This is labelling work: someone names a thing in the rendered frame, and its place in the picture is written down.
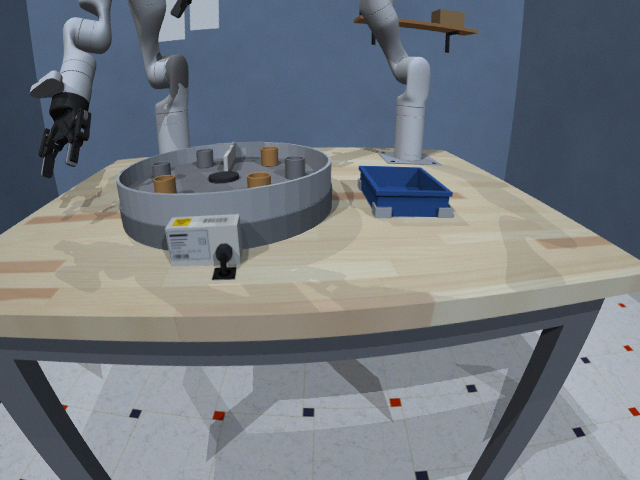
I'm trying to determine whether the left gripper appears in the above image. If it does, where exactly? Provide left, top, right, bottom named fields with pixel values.
left=170, top=0, right=192, bottom=18

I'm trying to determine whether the grey cylinder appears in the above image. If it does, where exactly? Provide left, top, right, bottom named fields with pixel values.
left=152, top=161, right=171, bottom=179
left=285, top=156, right=305, bottom=179
left=196, top=149, right=214, bottom=168

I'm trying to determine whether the blue open-top crate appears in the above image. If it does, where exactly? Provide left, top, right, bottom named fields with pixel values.
left=359, top=166, right=453, bottom=217

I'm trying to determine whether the bronze bushing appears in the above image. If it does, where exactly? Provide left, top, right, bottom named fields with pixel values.
left=261, top=146, right=278, bottom=167
left=153, top=175, right=177, bottom=194
left=247, top=172, right=271, bottom=188

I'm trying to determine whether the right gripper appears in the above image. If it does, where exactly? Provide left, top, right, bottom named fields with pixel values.
left=38, top=92, right=91, bottom=178

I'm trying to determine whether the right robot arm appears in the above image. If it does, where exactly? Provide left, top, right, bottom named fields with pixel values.
left=30, top=0, right=190, bottom=154

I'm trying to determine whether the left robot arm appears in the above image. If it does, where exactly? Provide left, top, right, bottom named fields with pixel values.
left=359, top=0, right=431, bottom=161

